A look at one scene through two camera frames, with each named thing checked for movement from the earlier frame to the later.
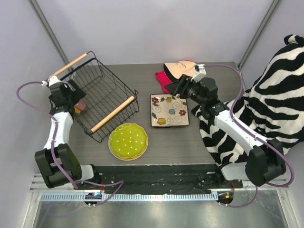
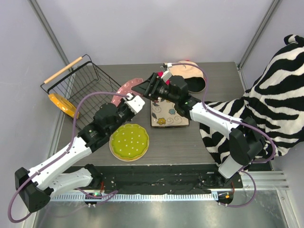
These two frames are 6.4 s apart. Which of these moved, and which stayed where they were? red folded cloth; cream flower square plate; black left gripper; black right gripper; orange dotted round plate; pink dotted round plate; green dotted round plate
Moved: orange dotted round plate; black right gripper; black left gripper; pink dotted round plate
Stayed: cream flower square plate; red folded cloth; green dotted round plate
